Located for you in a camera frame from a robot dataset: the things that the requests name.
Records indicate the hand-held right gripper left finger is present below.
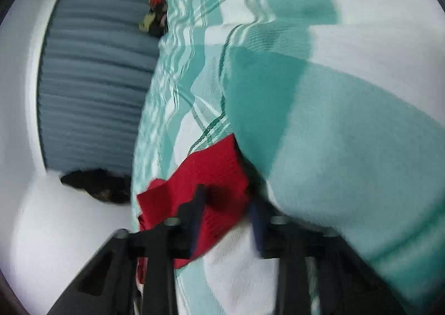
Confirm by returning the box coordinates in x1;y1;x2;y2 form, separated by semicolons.
47;183;209;315

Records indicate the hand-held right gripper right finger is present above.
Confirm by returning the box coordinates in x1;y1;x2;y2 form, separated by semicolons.
245;197;400;315

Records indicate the red garment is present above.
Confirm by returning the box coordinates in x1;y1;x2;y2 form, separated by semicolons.
135;133;251;286

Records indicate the colourful clothes pile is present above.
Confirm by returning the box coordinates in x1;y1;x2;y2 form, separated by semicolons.
138;0;169;38

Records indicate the black bag by curtain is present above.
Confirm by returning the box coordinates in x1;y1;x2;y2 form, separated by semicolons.
60;168;133;204

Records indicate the green checked bedsheet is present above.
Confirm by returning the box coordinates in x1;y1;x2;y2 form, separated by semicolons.
131;0;445;315

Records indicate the blue-grey pleated curtain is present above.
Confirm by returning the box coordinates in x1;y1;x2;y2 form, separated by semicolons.
36;0;167;175

